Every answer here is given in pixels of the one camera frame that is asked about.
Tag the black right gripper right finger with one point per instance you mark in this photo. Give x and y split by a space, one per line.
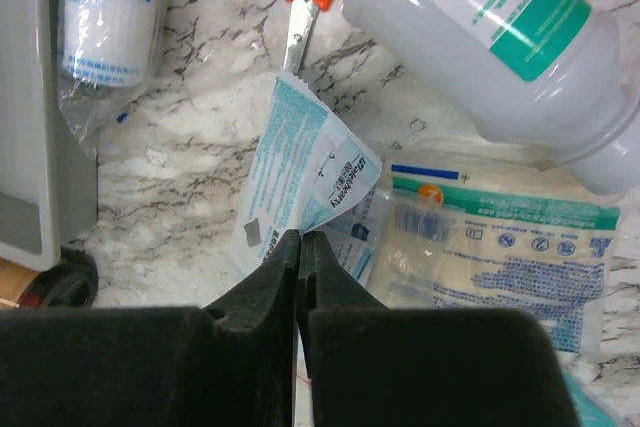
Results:
374 366

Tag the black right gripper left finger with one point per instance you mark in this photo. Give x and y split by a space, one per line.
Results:
231 363

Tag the clear ziplock bag red line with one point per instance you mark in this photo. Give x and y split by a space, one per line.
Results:
355 235

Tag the cream gloves green stripe packet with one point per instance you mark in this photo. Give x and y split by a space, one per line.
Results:
463 230

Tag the light blue printed sachet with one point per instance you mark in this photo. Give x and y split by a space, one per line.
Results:
309 168

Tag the brown bottle orange cap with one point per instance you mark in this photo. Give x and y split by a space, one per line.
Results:
73 282

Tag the grey plastic divider tray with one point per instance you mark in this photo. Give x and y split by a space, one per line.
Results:
48 185

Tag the teal small wrapper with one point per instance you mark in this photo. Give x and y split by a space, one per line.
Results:
591 413

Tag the white bottle green label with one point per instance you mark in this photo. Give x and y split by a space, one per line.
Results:
543 73

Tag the white blue gauze roll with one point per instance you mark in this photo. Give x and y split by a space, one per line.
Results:
108 51

